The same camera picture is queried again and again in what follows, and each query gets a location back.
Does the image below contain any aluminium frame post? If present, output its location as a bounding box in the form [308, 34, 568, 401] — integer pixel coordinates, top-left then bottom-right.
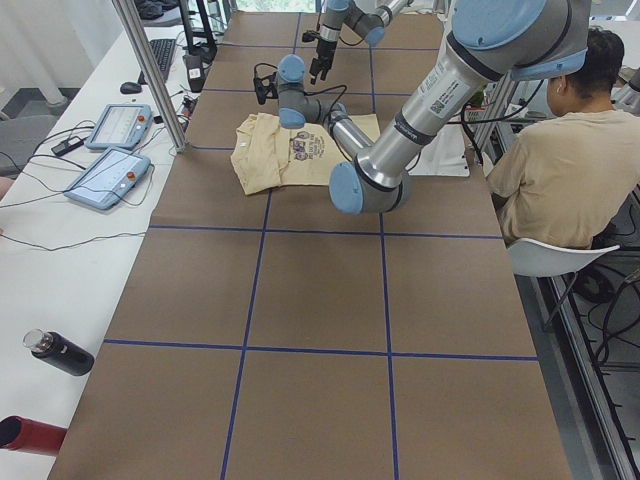
[111, 0, 187, 153]

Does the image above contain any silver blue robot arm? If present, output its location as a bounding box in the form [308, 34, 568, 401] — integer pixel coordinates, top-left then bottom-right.
[254, 0, 590, 214]
[302, 0, 412, 85]

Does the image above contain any red bottle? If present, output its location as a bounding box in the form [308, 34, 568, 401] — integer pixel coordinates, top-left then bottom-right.
[1, 416, 67, 456]

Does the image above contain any seated person in beige shirt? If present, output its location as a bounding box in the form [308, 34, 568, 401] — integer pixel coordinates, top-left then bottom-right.
[487, 28, 639, 249]

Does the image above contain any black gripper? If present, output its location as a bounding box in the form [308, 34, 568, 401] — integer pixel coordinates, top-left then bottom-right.
[253, 62, 278, 105]
[302, 29, 338, 84]

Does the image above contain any teach pendant far from post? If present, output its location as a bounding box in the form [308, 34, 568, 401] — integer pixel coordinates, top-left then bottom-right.
[63, 147, 151, 211]

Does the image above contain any black computer mouse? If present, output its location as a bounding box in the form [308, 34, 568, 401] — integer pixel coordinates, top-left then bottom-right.
[119, 82, 142, 95]

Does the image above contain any white chair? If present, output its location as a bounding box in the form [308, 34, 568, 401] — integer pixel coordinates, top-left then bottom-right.
[505, 237, 621, 331]

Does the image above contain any black water bottle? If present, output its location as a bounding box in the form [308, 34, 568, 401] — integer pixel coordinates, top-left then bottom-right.
[23, 329, 95, 376]

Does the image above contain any black keyboard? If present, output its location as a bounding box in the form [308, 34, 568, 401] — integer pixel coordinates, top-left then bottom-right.
[149, 38, 176, 82]

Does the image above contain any teach pendant near post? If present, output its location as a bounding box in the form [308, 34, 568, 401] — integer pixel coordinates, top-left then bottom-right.
[85, 103, 153, 151]

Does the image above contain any cream long-sleeve printed shirt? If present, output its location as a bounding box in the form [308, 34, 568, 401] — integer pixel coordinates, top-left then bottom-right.
[230, 112, 381, 196]

